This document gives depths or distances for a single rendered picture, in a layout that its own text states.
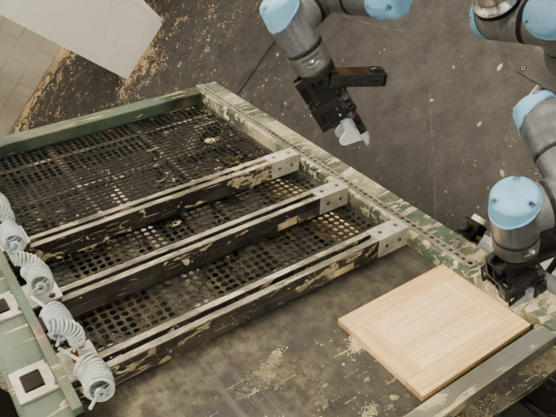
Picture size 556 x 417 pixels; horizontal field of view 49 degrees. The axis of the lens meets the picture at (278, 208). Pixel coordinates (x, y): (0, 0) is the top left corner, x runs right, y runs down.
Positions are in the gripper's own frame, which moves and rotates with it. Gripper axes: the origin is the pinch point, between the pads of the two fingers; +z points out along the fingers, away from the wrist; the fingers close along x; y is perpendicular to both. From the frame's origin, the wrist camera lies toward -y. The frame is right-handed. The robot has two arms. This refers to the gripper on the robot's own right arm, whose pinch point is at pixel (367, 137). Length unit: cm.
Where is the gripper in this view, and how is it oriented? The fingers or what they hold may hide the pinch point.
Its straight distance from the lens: 128.5
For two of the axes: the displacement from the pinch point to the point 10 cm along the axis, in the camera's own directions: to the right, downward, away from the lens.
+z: 5.0, 6.7, 5.6
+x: 1.7, 5.5, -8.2
